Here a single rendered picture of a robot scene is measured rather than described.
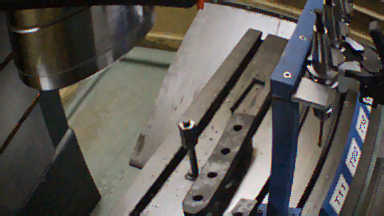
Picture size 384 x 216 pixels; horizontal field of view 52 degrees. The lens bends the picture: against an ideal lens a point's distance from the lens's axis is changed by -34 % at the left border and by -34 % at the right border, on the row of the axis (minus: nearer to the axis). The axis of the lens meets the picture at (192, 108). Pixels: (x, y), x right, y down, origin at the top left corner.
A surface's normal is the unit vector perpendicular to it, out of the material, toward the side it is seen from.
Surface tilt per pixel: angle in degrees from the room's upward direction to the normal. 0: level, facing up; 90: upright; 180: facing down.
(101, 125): 0
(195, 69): 26
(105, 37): 90
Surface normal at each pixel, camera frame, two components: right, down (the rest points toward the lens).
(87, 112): -0.12, -0.76
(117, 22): 0.73, 0.37
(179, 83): -0.26, -0.44
